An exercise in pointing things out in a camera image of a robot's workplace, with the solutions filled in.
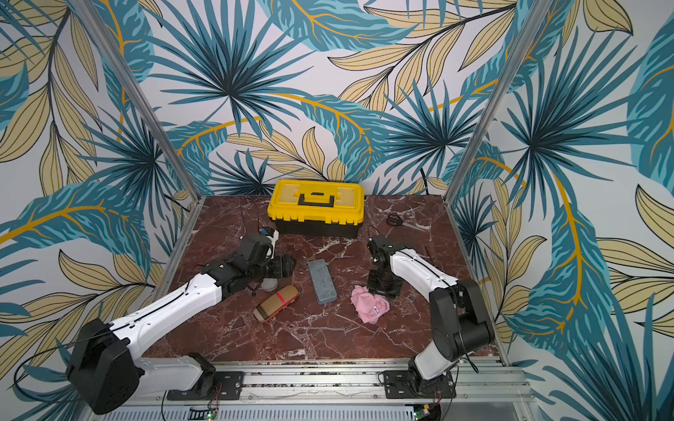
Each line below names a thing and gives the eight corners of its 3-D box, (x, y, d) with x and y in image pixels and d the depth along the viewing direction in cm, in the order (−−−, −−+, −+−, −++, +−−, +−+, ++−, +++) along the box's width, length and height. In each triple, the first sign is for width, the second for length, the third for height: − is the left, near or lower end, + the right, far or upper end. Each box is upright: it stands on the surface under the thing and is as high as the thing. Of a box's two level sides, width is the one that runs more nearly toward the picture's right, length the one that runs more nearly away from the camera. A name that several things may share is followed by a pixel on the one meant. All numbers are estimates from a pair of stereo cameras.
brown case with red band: (259, 324, 86) (256, 321, 83) (252, 313, 88) (250, 310, 85) (301, 296, 92) (300, 292, 90) (294, 286, 94) (293, 282, 92)
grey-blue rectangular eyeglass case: (319, 305, 91) (318, 301, 88) (307, 266, 100) (307, 261, 97) (337, 300, 92) (338, 295, 89) (325, 261, 101) (324, 257, 99)
